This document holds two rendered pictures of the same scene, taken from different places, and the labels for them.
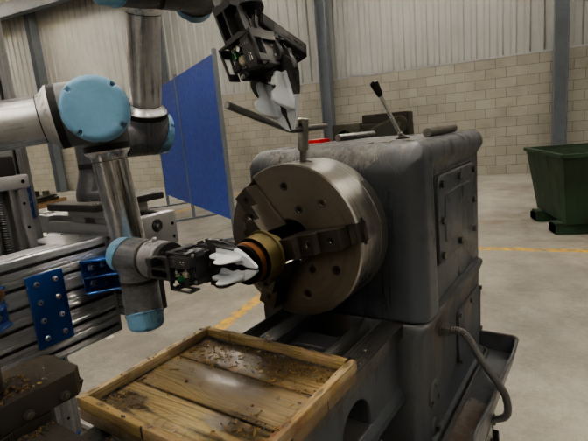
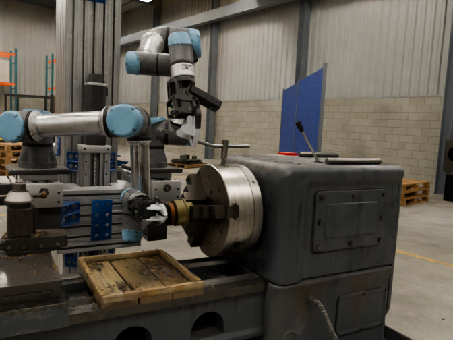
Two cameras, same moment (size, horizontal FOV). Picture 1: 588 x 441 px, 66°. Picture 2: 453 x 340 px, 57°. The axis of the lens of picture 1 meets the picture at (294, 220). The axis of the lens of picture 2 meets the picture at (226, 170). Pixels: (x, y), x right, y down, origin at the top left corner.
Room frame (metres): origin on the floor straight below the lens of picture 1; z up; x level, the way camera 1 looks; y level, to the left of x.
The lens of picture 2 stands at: (-0.35, -0.65, 1.36)
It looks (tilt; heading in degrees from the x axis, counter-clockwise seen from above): 6 degrees down; 25
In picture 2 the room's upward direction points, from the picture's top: 3 degrees clockwise
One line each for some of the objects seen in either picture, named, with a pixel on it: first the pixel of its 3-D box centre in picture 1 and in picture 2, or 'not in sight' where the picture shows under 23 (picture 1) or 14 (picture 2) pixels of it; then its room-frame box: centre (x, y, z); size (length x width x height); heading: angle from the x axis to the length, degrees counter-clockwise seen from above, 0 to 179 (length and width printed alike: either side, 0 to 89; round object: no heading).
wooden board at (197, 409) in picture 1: (220, 388); (136, 274); (0.70, 0.15, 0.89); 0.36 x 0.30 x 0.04; 55
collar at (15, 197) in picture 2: not in sight; (19, 196); (0.47, 0.40, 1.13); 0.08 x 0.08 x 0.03
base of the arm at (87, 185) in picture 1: (102, 179); (152, 156); (1.28, 0.52, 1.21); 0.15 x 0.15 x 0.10
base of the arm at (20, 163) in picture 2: not in sight; (37, 154); (0.87, 0.79, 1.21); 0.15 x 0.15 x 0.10
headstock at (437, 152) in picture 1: (375, 208); (306, 208); (1.27, -0.24, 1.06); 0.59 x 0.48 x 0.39; 145
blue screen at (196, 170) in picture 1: (185, 148); (294, 140); (7.58, 1.68, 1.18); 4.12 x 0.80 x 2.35; 26
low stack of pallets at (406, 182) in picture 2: not in sight; (397, 190); (9.14, -0.16, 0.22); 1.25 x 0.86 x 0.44; 158
